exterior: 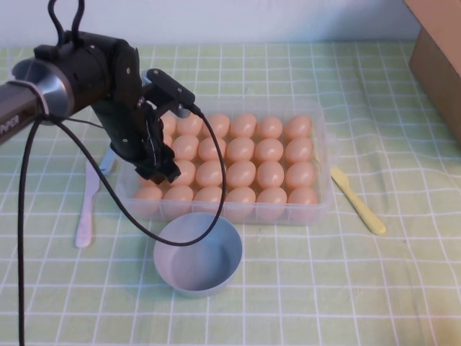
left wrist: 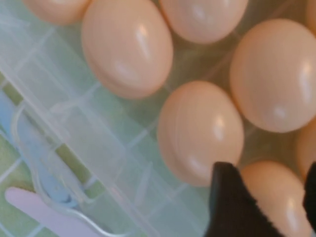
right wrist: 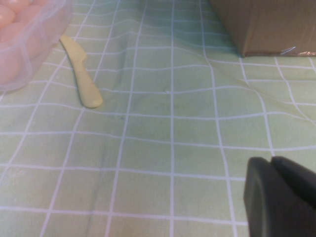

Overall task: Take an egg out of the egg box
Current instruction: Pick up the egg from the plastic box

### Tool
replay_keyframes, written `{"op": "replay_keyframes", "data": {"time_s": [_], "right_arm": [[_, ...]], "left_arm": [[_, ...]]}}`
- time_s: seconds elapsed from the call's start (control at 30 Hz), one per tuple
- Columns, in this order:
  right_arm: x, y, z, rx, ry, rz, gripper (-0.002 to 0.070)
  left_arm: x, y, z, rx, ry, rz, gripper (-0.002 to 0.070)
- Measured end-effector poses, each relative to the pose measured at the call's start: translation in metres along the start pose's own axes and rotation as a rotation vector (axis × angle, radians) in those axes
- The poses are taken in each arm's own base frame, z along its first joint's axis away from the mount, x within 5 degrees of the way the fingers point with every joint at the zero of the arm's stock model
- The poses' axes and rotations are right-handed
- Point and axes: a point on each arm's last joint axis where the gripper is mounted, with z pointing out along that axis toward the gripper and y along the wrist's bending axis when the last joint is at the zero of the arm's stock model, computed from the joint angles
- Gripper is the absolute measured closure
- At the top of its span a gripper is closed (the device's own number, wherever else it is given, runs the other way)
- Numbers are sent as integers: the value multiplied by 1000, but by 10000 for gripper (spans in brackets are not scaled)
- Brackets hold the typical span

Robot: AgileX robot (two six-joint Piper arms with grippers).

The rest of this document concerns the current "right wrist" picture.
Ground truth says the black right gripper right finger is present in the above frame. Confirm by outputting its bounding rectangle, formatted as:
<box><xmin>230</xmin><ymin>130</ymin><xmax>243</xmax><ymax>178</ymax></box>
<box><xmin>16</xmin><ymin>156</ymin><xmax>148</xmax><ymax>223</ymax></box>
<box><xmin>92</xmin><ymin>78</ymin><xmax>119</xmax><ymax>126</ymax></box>
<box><xmin>271</xmin><ymin>156</ymin><xmax>316</xmax><ymax>212</ymax></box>

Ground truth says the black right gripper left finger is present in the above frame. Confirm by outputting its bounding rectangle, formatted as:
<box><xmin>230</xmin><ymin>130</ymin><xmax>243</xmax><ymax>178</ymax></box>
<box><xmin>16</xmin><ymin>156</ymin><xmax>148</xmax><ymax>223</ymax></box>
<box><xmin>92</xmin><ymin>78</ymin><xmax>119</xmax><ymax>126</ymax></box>
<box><xmin>243</xmin><ymin>157</ymin><xmax>316</xmax><ymax>237</ymax></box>

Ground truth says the brown cardboard box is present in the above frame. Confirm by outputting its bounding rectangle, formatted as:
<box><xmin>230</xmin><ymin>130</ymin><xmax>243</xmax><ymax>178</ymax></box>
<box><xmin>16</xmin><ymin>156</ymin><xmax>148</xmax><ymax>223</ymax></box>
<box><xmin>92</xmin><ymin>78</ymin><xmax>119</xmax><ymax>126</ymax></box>
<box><xmin>208</xmin><ymin>0</ymin><xmax>316</xmax><ymax>59</ymax></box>

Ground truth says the clear plastic egg box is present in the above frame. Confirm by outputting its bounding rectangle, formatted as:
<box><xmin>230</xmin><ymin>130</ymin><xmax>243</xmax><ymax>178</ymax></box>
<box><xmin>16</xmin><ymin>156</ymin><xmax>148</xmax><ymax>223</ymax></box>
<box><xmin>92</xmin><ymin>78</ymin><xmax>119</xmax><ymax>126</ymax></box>
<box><xmin>0</xmin><ymin>0</ymin><xmax>74</xmax><ymax>92</ymax></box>

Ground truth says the beige plastic egg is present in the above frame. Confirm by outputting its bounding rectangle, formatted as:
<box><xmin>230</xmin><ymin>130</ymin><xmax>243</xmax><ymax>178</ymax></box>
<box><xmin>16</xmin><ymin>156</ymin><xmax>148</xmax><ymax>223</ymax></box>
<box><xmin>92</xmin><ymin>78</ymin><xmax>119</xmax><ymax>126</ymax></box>
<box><xmin>15</xmin><ymin>4</ymin><xmax>51</xmax><ymax>60</ymax></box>
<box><xmin>0</xmin><ymin>21</ymin><xmax>34</xmax><ymax>84</ymax></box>
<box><xmin>0</xmin><ymin>4</ymin><xmax>17</xmax><ymax>27</ymax></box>
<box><xmin>6</xmin><ymin>0</ymin><xmax>32</xmax><ymax>7</ymax></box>

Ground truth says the green checked tablecloth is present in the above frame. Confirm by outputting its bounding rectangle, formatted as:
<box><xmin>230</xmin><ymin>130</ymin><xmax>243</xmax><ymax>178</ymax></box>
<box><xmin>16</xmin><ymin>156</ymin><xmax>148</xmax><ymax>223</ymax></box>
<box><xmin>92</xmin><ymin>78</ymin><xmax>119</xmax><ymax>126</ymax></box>
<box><xmin>0</xmin><ymin>0</ymin><xmax>316</xmax><ymax>237</ymax></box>

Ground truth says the yellow plastic knife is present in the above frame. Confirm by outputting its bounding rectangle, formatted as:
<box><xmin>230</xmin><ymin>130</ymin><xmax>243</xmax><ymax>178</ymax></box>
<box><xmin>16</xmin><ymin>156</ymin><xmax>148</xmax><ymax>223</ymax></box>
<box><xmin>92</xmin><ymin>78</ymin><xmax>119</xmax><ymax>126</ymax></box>
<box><xmin>59</xmin><ymin>35</ymin><xmax>103</xmax><ymax>109</ymax></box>

